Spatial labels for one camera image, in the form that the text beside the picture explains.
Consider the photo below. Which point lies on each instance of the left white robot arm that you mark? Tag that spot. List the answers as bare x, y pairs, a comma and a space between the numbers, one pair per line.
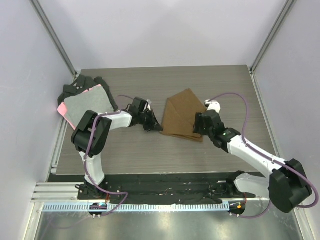
90, 135

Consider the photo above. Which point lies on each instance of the white slotted cable duct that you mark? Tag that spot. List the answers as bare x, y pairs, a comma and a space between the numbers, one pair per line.
137, 208

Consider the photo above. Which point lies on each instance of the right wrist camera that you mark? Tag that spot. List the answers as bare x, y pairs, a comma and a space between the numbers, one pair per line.
212, 105

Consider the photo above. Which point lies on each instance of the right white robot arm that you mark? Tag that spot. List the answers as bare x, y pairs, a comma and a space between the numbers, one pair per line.
283, 182

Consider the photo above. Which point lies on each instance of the black cloth pile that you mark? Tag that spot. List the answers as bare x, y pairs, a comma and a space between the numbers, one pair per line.
83, 83

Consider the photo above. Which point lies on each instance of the brown cloth napkin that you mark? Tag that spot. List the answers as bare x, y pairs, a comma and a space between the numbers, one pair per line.
179, 116

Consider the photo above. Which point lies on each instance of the pink cloth napkin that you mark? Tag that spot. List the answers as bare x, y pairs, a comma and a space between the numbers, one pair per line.
74, 107

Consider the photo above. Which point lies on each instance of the grey cloth napkin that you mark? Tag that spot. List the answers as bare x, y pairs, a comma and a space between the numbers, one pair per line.
101, 103

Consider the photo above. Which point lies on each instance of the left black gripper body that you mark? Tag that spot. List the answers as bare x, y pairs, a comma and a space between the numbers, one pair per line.
142, 119

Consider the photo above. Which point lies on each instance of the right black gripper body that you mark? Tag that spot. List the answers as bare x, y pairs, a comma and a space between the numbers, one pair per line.
202, 130

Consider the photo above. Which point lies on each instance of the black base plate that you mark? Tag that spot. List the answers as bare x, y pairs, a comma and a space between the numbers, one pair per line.
163, 189

